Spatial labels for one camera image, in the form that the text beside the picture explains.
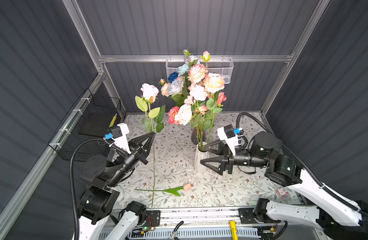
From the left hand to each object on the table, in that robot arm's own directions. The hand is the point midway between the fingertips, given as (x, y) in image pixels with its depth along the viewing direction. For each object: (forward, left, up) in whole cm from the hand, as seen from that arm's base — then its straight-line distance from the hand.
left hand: (155, 134), depth 51 cm
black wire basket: (+25, +38, -16) cm, 48 cm away
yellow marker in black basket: (+24, +27, -18) cm, 41 cm away
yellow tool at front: (-27, -32, -43) cm, 60 cm away
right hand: (-8, -16, -4) cm, 18 cm away
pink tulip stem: (-4, -10, -44) cm, 45 cm away
